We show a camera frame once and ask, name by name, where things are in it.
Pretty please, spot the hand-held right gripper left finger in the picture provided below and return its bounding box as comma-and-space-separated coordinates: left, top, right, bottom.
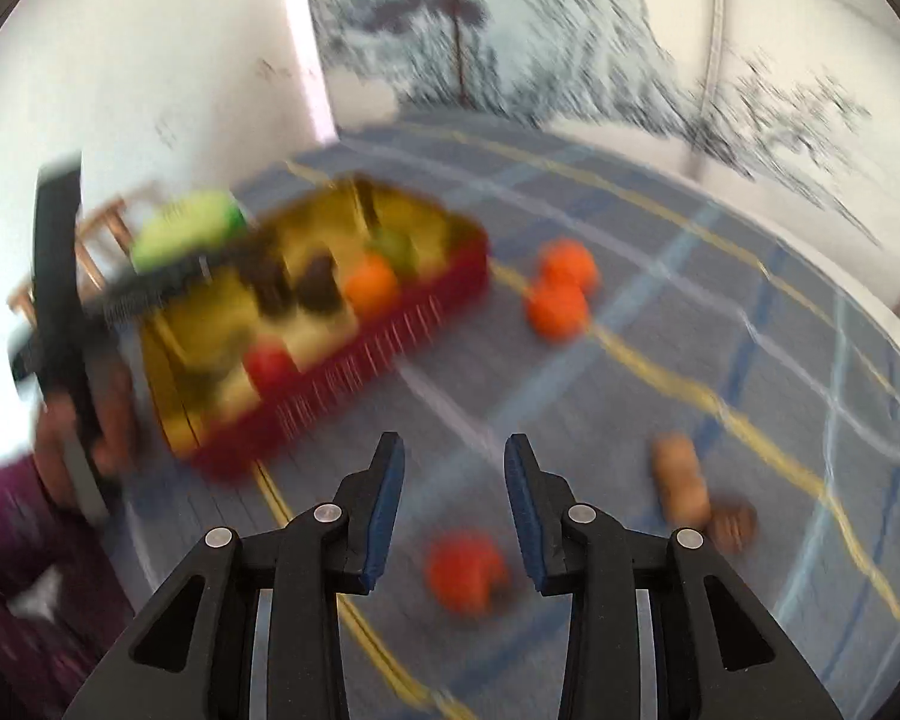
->
64, 431, 406, 720

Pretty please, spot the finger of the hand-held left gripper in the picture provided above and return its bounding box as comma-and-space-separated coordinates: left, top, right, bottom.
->
90, 242, 230, 320

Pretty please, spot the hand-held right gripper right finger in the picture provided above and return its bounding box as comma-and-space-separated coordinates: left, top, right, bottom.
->
504, 433, 845, 720

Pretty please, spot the small red fruit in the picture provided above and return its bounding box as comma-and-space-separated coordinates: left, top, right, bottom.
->
244, 345, 301, 397
426, 532, 509, 616

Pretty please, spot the dark brown fruit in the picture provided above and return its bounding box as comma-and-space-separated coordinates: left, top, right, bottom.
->
298, 255, 344, 314
249, 255, 293, 316
709, 502, 760, 554

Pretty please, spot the red and gold tin box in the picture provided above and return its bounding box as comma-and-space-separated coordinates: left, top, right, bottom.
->
139, 176, 490, 482

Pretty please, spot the tan longan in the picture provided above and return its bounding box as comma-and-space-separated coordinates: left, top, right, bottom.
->
651, 433, 702, 485
660, 476, 713, 527

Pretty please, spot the orange tangerine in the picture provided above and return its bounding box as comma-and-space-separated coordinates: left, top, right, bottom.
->
343, 255, 400, 320
525, 283, 592, 340
538, 238, 599, 293

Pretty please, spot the person's left forearm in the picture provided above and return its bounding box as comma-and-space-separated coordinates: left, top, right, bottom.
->
0, 457, 140, 720

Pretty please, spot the person's left hand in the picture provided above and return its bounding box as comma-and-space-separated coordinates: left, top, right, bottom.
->
34, 371, 137, 500

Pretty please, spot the green tissue pack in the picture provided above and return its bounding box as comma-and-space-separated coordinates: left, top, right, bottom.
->
131, 191, 246, 272

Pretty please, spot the wooden chair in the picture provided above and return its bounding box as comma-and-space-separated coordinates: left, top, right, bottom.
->
7, 184, 162, 331

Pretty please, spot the green round fruit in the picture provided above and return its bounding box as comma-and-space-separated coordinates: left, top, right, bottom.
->
371, 231, 421, 275

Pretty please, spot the ink landscape painted screen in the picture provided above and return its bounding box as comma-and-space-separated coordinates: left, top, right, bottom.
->
300, 0, 900, 316

